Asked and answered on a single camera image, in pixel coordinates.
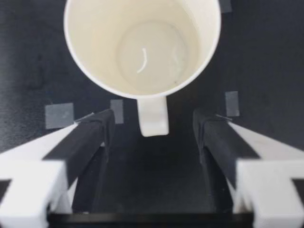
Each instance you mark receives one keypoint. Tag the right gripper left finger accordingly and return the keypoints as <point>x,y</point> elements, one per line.
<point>35,166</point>

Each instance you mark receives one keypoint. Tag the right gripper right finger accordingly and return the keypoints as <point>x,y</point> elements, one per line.
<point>268,171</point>

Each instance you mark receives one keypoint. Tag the white mug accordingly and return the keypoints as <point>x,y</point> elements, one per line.
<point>142,47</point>

